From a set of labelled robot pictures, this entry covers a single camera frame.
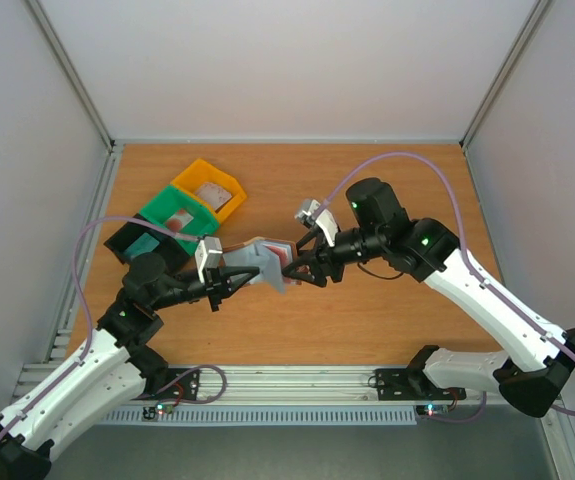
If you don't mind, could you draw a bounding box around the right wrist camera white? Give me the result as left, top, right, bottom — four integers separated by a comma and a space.
294, 199, 340, 246

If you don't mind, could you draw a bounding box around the right small circuit board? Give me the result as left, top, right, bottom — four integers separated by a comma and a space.
416, 403, 451, 417

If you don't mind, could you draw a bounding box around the red white credit card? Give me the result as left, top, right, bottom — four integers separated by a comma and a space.
164, 208, 194, 233

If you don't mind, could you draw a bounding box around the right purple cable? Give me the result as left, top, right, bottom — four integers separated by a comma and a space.
316, 151, 575, 425

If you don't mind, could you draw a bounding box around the left small circuit board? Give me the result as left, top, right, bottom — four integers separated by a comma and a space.
141, 404, 175, 421

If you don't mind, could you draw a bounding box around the brown leather card holder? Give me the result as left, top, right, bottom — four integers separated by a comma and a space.
222, 236, 301, 294

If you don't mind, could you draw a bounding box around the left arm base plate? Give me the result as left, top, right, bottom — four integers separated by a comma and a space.
138, 368, 200, 402

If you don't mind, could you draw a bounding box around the cards stack in yellow bin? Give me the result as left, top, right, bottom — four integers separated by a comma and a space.
195, 182, 232, 212

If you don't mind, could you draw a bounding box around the grey slotted cable duct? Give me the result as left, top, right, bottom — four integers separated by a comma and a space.
100, 405, 417, 428

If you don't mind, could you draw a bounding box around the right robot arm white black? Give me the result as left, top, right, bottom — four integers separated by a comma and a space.
282, 177, 575, 418

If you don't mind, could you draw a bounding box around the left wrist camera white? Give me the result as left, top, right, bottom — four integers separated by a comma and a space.
194, 236, 223, 284

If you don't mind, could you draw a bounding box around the red VIP credit card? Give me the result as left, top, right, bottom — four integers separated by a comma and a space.
264, 241, 294, 268

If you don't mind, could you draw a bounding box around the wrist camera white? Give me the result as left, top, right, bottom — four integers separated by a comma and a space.
294, 199, 340, 246
194, 236, 223, 284

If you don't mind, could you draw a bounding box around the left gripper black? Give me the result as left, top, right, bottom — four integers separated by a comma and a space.
150, 257, 259, 311

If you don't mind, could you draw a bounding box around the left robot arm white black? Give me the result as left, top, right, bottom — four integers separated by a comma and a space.
0, 253, 260, 479

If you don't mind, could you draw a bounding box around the green plastic bin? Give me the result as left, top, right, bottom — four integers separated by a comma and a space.
139, 185, 219, 236

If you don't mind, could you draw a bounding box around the aluminium front rail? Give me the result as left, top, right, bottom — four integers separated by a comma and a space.
11, 363, 563, 406

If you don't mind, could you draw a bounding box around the black plastic bin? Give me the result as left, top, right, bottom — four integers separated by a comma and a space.
104, 222, 190, 274

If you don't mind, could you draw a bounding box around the yellow plastic bin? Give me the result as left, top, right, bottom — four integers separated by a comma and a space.
171, 158, 247, 224

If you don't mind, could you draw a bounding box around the small circuit board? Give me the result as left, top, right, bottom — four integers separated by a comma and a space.
416, 403, 451, 417
141, 404, 175, 421

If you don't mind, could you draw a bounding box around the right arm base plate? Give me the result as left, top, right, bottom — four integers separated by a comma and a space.
368, 368, 467, 402

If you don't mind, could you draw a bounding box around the teal card in black bin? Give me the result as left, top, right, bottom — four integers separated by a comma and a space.
124, 233, 160, 259

